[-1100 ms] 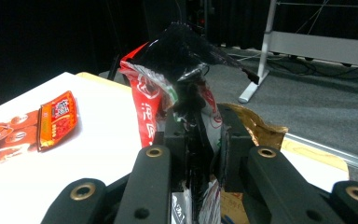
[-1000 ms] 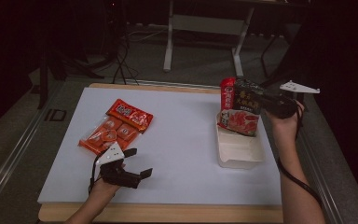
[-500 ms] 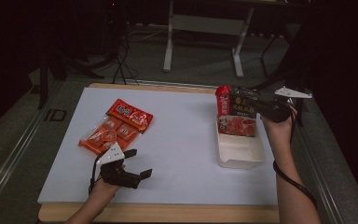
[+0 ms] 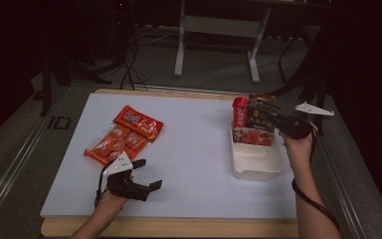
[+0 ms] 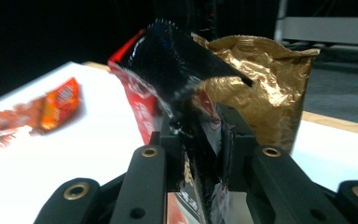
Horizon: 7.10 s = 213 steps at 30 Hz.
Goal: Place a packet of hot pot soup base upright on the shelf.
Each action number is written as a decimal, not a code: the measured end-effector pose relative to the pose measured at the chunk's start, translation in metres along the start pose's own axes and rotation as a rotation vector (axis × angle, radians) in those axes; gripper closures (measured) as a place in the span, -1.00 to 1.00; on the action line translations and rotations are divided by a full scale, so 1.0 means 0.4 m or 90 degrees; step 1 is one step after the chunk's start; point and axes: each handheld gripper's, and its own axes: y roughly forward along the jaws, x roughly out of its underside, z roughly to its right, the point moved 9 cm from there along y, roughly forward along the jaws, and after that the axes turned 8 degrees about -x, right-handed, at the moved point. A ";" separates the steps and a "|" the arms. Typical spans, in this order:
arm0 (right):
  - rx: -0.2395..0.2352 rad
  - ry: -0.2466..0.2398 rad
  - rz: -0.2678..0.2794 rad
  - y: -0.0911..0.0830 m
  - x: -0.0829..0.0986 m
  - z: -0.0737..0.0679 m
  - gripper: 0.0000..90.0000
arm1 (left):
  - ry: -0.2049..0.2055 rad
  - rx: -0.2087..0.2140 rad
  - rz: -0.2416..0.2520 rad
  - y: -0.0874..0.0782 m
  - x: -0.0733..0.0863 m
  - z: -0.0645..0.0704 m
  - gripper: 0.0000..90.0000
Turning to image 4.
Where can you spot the person's left hand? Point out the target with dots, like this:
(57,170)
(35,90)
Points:
(112,200)

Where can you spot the gold foil packet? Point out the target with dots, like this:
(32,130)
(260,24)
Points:
(260,97)

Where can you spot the red snack box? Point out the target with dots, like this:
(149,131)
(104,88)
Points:
(253,136)

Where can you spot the white plastic container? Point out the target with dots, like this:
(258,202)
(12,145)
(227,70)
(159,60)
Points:
(255,162)

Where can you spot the person's right hand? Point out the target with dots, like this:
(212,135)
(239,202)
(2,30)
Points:
(298,147)

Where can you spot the grey metal rail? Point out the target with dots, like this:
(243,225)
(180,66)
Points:
(341,186)
(16,159)

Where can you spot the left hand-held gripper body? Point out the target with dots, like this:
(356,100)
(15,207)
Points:
(126,186)

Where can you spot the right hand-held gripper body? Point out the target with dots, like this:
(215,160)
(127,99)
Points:
(295,127)

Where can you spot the black metal stand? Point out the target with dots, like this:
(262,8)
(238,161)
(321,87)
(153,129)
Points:
(308,76)
(66,69)

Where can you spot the white metal frame stand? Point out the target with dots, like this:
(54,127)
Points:
(222,26)

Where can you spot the orange candy packet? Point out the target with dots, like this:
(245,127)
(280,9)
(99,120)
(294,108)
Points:
(126,132)

